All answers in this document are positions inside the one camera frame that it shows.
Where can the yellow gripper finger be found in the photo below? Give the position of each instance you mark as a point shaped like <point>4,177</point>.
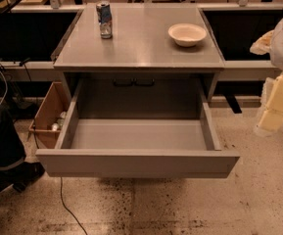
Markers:
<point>262,45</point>
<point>270,114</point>

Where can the redbull can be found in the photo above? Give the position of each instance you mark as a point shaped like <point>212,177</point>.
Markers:
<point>105,19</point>

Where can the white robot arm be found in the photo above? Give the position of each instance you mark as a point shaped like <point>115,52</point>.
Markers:
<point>276,47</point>

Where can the grey open top drawer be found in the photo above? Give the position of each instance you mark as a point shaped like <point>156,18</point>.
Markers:
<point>138,132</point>

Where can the white paper bowl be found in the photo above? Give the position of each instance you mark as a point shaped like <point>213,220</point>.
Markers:
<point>186,34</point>

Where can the grey metal cabinet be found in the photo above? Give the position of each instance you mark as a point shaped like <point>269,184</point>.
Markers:
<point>140,42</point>

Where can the brown cardboard box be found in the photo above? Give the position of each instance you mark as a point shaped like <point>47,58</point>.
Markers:
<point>54,103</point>

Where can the black shoe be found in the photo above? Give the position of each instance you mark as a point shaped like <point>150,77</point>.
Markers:
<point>22,174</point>

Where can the person leg dark trousers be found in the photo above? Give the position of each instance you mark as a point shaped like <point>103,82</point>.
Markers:
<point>12,152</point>

